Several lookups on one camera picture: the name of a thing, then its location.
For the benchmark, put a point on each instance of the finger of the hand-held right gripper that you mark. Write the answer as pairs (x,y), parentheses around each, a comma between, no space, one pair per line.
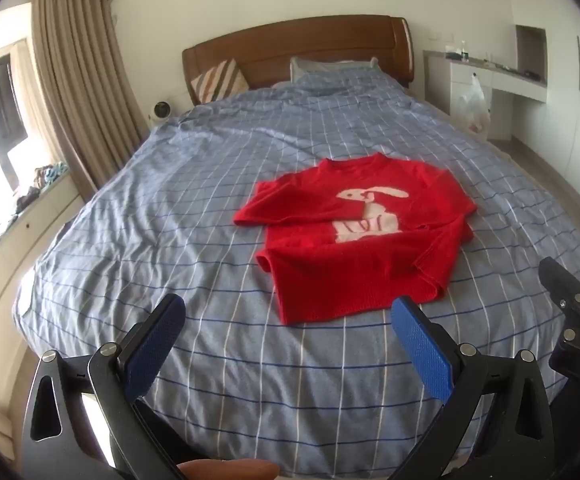
(555,280)

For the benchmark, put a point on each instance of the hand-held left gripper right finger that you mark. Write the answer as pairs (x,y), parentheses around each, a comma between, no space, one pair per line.
(422,345)

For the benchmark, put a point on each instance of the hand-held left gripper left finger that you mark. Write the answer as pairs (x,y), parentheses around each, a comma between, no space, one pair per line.
(152,345)

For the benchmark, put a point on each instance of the red rabbit print sweater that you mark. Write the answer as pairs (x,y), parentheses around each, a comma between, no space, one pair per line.
(349,270)

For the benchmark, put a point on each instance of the blue plaid duvet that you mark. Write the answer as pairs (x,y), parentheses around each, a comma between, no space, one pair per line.
(195,210)

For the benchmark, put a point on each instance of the white drawer cabinet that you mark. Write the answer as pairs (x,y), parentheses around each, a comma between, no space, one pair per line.
(10,260)

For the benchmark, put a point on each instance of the white wardrobe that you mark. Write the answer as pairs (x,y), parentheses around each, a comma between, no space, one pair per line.
(569,110)

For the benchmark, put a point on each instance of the white plastic bag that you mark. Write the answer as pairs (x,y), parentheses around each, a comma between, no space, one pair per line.
(474,105)

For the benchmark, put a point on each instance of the heap of mixed cloths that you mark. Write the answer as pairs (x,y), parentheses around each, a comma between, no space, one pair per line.
(42,182)

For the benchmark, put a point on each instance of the white desk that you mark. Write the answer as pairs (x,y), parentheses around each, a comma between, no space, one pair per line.
(469,80)

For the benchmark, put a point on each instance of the small round fan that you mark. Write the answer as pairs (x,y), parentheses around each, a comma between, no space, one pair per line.
(161,109)

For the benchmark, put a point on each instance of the clear plastic bottle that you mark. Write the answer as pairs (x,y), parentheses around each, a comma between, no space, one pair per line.
(465,52)

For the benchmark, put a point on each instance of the beige curtain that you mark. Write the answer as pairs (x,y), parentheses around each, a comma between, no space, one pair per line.
(80,85)

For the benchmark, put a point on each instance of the striped cushion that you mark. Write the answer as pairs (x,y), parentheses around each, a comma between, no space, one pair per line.
(217,82)

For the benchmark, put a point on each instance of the grey pillow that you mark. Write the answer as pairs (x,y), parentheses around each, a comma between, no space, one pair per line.
(310,66)

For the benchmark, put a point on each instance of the wooden headboard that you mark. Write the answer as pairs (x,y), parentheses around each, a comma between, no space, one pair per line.
(295,40)

